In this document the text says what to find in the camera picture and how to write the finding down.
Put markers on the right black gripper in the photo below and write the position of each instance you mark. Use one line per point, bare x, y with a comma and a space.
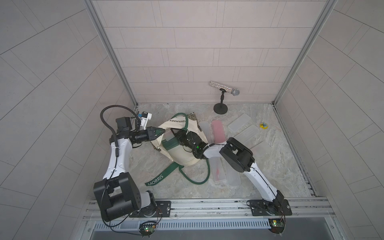
180, 139

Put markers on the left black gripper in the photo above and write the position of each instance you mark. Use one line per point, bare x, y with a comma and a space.
148, 133

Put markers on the cream canvas tote bag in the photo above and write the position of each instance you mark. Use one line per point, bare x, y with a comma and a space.
180, 156

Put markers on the pink translucent pencil case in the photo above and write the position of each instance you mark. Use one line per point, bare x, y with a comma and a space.
218, 132

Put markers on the clear case with pink item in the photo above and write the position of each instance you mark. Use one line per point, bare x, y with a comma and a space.
217, 170

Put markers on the clear translucent pencil case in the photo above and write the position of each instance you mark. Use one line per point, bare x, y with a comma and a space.
237, 124

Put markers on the ribbed clear pencil case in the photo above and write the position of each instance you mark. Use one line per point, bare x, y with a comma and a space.
233, 177
248, 136

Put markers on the clear rounded pencil case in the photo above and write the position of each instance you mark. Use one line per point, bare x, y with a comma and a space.
206, 129

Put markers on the green pencil case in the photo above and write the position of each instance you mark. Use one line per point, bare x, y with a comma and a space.
168, 145

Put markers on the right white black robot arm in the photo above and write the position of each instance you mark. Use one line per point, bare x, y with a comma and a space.
241, 159

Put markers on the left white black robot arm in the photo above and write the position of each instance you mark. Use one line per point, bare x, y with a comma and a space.
117, 194

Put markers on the black microphone stand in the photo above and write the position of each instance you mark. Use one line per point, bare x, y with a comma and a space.
221, 108

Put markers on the silver glitter microphone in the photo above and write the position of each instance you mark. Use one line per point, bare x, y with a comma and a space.
227, 89

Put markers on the small yellow toy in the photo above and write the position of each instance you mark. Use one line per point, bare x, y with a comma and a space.
264, 126

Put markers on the left green circuit board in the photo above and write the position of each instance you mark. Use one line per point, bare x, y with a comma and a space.
147, 228

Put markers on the green circuit board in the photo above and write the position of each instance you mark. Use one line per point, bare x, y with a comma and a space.
277, 226
147, 228

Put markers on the right green circuit board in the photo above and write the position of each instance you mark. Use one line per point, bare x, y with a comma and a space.
277, 226

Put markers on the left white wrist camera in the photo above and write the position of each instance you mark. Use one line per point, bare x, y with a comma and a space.
144, 117

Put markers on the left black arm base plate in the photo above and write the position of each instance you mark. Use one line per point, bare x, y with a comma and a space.
160, 209

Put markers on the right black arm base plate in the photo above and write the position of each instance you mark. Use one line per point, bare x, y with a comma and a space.
265, 208

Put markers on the aluminium mounting rail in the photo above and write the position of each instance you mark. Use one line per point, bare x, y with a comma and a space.
184, 209

